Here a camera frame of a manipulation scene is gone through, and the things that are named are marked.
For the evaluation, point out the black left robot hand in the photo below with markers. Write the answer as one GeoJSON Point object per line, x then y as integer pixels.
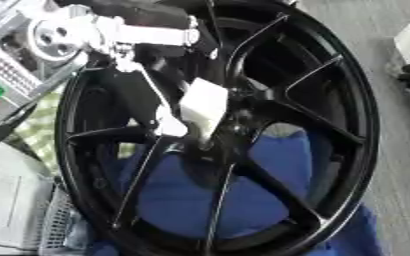
{"type": "Point", "coordinates": [130, 96]}

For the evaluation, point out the white pin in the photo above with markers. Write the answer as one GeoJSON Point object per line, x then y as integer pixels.
{"type": "Point", "coordinates": [171, 126]}

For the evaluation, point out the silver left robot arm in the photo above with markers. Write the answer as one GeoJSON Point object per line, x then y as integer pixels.
{"type": "Point", "coordinates": [16, 70]}

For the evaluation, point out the black spoked wheel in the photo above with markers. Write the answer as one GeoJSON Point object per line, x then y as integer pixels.
{"type": "Point", "coordinates": [307, 110]}

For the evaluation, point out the grey mesh basket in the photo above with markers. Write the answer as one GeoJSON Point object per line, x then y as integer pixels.
{"type": "Point", "coordinates": [58, 220]}

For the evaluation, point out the pale grey panel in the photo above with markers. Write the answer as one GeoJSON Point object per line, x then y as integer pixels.
{"type": "Point", "coordinates": [10, 196]}

